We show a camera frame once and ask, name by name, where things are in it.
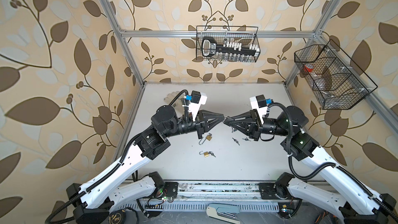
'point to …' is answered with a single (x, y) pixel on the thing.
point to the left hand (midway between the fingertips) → (224, 118)
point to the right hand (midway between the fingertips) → (231, 123)
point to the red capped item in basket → (308, 67)
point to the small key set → (246, 139)
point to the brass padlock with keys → (207, 154)
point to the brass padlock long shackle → (208, 137)
